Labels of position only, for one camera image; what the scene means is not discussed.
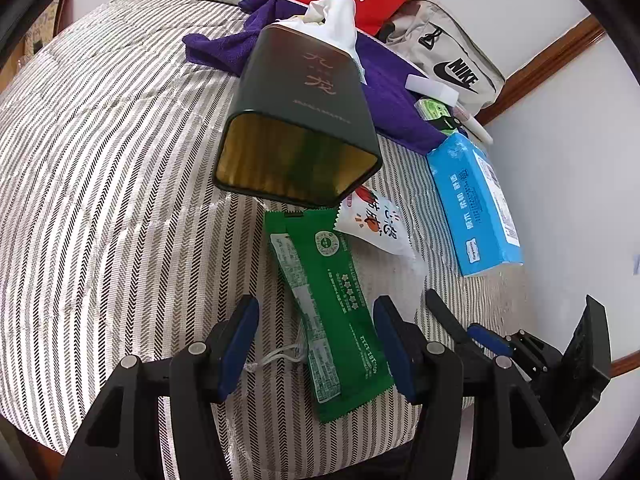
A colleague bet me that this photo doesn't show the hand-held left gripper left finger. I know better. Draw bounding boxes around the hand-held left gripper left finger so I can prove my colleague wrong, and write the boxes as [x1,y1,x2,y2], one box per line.
[62,295,260,480]

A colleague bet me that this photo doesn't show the brown wooden trim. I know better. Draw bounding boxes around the brown wooden trim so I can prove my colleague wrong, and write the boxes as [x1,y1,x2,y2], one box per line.
[477,14,607,128]

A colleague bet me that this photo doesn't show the blue tissue pack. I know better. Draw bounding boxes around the blue tissue pack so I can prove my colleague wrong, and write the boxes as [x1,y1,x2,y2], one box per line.
[426,132,524,278]

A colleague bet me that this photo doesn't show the striped bed quilt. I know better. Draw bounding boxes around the striped bed quilt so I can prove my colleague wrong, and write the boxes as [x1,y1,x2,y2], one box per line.
[0,0,531,461]

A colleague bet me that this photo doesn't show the purple towel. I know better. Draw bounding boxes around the purple towel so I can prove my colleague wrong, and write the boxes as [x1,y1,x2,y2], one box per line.
[182,0,446,156]

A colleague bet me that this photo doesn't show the white tube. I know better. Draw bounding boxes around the white tube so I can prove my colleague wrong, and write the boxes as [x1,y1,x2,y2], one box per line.
[452,102,493,145]

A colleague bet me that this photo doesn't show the white rectangular eraser block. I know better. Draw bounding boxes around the white rectangular eraser block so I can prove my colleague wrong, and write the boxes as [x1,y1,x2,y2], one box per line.
[404,74,462,106]

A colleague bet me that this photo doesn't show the white orange-print snack packet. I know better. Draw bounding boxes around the white orange-print snack packet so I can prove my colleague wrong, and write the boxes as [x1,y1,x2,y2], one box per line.
[334,185,417,261]

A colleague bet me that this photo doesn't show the brown wooden baseboard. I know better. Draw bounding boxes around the brown wooden baseboard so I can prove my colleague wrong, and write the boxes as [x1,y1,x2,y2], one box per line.
[611,352,640,378]

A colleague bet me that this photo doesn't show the white tissue paper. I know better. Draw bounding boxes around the white tissue paper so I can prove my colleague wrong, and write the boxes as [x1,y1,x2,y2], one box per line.
[277,0,368,86]

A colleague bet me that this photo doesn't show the green tissue pack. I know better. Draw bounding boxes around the green tissue pack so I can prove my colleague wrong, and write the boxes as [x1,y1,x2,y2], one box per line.
[414,99,453,122]

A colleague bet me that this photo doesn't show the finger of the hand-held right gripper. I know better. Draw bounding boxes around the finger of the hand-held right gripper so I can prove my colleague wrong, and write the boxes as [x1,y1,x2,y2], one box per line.
[425,290,483,358]
[467,324,515,360]

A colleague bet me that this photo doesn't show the dark green tin box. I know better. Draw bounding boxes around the dark green tin box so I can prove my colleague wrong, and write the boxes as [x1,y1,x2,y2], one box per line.
[212,22,383,207]

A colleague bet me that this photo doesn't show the white string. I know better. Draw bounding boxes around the white string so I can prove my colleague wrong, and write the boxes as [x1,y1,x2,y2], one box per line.
[242,345,306,373]

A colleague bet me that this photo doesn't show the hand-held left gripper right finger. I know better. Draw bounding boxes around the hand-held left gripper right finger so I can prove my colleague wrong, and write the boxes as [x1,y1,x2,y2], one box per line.
[372,295,576,480]

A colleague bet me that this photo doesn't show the grey zipped bag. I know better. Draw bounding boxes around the grey zipped bag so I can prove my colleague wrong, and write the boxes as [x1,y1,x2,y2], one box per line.
[377,0,507,121]

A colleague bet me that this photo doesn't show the green snack packet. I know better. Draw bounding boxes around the green snack packet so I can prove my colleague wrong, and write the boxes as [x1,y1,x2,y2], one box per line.
[263,208,396,424]

